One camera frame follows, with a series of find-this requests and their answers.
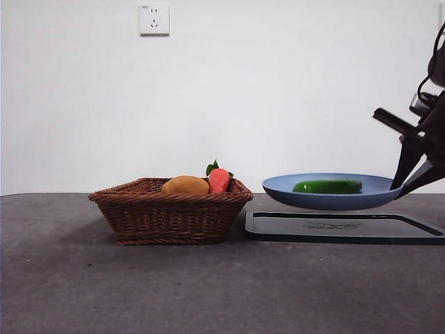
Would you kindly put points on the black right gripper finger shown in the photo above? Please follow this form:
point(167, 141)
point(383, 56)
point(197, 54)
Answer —
point(427, 174)
point(410, 156)

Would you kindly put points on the green pepper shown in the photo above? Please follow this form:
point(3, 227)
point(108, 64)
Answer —
point(327, 186)

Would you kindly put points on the light blue round plate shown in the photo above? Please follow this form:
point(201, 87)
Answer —
point(330, 200)

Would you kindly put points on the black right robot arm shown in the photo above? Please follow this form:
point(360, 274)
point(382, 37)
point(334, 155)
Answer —
point(438, 66)

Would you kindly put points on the dark green rectangular tray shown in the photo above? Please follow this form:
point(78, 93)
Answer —
point(333, 228)

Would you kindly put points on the orange carrot with green leaves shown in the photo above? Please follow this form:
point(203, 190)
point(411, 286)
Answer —
point(218, 180)

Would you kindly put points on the yellow-brown potato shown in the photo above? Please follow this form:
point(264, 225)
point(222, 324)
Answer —
point(184, 185)

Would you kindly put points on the brown wicker basket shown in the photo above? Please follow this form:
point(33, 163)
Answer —
point(167, 219)

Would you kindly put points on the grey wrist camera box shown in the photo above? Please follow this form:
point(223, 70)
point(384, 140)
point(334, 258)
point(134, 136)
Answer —
point(415, 102)

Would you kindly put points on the white wall socket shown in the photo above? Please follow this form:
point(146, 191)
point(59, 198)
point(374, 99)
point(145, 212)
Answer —
point(154, 19)

